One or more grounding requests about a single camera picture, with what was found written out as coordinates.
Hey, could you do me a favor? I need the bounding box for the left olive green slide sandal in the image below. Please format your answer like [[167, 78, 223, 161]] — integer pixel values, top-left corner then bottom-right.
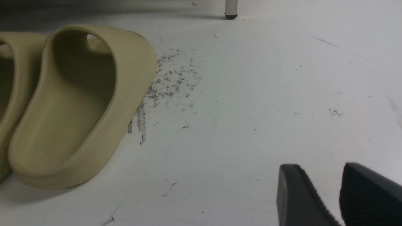
[[0, 32, 47, 181]]

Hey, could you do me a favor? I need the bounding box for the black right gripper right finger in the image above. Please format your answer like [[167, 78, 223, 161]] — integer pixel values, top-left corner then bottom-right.
[[339, 163, 402, 226]]

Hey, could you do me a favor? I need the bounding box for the right olive green slide sandal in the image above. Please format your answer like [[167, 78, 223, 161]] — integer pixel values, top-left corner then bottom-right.
[[8, 24, 158, 189]]

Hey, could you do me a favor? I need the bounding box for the olive green slide sandal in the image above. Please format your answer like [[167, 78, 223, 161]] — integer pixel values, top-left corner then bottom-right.
[[0, 32, 47, 181], [8, 24, 158, 189]]

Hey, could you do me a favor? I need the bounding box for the stainless steel shoe rack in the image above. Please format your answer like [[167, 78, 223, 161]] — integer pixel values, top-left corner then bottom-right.
[[224, 0, 238, 20]]

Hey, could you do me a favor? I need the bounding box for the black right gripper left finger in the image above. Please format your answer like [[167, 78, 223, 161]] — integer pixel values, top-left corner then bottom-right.
[[276, 164, 340, 226]]

